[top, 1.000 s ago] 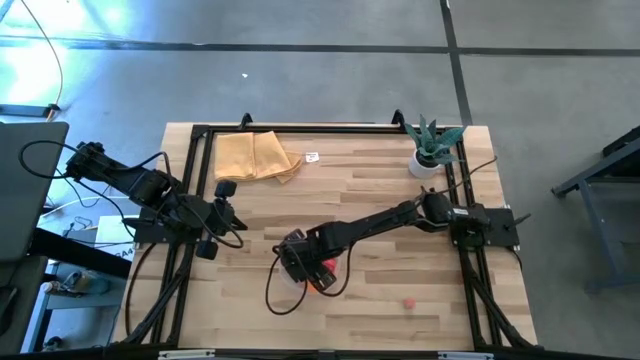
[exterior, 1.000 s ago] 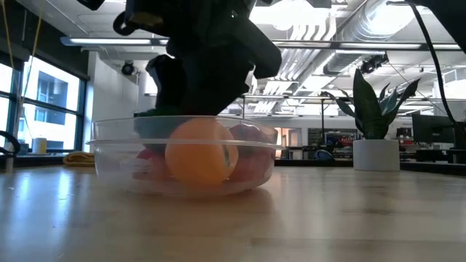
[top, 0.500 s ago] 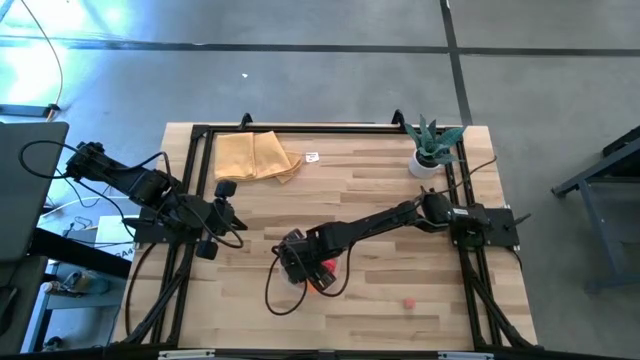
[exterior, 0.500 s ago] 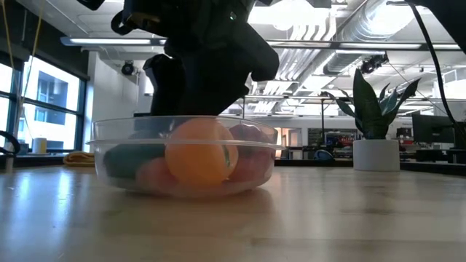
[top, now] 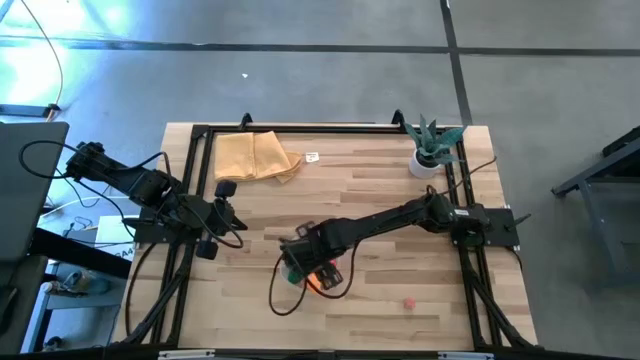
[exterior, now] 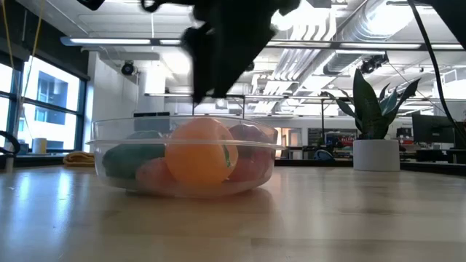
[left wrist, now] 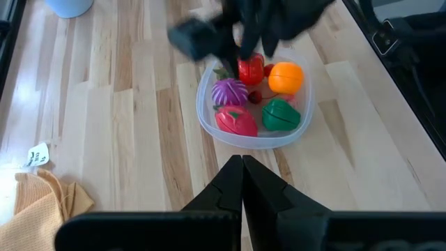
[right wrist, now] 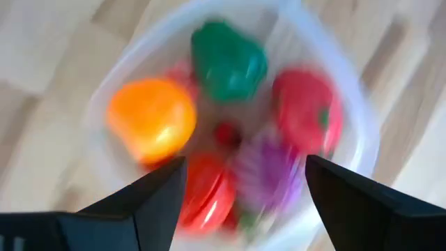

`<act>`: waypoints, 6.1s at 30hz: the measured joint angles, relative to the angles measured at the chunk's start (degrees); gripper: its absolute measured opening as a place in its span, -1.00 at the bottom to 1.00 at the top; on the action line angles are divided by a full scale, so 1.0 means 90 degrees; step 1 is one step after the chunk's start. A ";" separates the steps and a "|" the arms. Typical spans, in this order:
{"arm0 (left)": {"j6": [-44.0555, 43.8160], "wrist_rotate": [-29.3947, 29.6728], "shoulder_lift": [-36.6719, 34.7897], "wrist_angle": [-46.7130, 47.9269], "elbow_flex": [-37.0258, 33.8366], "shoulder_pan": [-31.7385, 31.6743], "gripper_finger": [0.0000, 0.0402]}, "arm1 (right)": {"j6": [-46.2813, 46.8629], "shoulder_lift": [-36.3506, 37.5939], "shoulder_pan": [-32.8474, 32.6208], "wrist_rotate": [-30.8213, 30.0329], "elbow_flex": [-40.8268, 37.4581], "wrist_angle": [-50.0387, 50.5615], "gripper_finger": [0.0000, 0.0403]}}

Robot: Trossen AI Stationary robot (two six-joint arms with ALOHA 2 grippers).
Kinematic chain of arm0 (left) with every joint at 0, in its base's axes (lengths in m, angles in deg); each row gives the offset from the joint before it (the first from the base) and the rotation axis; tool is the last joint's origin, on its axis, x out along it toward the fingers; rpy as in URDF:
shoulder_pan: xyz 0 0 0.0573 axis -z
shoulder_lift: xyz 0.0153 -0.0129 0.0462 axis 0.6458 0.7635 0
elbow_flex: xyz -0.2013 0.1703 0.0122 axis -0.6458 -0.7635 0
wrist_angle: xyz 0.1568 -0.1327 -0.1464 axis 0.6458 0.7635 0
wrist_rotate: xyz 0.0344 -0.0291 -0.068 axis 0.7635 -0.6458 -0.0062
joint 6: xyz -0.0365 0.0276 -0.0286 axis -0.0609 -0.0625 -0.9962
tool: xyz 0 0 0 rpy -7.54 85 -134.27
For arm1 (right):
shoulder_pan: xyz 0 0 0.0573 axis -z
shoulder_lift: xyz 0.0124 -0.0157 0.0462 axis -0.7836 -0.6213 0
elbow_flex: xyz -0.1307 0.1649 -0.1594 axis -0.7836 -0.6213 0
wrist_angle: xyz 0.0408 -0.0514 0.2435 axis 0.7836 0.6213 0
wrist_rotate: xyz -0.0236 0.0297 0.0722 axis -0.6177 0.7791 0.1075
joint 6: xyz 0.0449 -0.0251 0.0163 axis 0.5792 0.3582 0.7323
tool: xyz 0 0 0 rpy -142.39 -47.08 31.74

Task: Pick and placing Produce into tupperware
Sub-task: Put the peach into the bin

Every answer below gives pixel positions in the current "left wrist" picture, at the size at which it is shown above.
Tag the purple white striped toy onion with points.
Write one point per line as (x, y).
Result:
(230, 92)

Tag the small pink toy piece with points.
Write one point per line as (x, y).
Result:
(291, 98)

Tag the grey table-level camera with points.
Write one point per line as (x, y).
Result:
(383, 42)

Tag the green toy pepper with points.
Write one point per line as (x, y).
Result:
(280, 115)

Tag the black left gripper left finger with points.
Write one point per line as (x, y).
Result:
(223, 195)

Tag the yellow folded cloth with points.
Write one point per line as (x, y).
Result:
(35, 216)

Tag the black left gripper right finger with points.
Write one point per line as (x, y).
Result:
(278, 202)

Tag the dark red toy cherry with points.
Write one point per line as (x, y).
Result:
(255, 97)

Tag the clear plastic tupperware container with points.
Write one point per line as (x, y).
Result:
(303, 129)

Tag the orange toy orange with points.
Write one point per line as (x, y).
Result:
(285, 78)

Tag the red dragon fruit toy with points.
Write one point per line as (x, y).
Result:
(237, 121)

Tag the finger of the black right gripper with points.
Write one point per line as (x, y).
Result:
(271, 43)
(230, 59)

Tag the white paper note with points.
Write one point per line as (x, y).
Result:
(38, 154)

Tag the red toy pepper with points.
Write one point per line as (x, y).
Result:
(251, 71)

